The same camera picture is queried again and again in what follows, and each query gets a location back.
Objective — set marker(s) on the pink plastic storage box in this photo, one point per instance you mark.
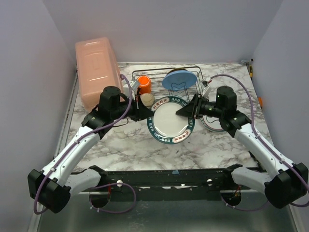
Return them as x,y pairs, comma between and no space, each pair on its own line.
97,68

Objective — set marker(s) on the yellow patterned plate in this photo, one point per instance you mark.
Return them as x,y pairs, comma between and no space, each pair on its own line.
177,69

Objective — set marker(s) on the black mounting rail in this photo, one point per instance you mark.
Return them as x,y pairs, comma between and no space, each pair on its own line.
167,185

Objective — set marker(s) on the white plastic fitting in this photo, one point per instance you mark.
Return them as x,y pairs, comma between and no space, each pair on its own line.
244,156

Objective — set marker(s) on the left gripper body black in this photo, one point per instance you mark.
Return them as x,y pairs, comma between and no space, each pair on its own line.
138,109

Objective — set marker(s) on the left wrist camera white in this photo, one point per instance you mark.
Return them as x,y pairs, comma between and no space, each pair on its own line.
134,84

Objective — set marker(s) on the white plate dark rim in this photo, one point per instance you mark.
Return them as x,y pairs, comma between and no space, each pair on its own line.
165,125

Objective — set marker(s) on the white ceramic bowl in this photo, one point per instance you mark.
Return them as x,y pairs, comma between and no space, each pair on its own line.
147,99

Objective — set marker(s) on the yellow tool at corner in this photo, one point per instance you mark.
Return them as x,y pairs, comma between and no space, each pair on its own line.
251,71

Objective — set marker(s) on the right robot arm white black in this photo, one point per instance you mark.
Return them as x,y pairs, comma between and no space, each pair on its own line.
283,181

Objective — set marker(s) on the black wire dish rack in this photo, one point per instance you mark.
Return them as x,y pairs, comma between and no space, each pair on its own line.
156,76

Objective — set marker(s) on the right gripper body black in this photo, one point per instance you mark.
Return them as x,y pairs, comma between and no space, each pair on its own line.
197,107

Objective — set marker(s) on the white plate green red rim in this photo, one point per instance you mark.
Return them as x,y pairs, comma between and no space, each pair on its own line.
212,124

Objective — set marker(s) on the blue plate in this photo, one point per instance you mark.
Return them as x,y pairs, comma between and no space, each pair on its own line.
179,80

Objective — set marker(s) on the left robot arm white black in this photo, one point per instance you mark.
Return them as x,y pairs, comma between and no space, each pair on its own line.
53,185

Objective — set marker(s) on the orange clamp on wall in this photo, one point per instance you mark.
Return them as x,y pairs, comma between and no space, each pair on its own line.
260,101

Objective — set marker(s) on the orange mug black handle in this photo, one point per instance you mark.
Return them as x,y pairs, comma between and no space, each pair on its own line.
145,84

